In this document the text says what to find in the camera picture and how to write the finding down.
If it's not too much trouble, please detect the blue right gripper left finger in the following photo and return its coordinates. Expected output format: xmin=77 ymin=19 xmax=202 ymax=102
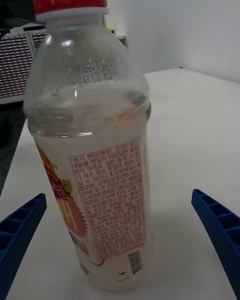
xmin=0 ymin=192 xmax=48 ymax=300

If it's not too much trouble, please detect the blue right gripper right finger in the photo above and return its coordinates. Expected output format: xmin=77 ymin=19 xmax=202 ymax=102
xmin=191 ymin=188 xmax=240 ymax=300

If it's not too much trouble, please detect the clear plastic bottle red cap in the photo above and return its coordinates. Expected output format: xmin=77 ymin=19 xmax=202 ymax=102
xmin=22 ymin=0 xmax=152 ymax=293

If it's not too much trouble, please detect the grey perforated panel box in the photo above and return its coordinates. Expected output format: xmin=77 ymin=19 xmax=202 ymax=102
xmin=0 ymin=22 xmax=50 ymax=105

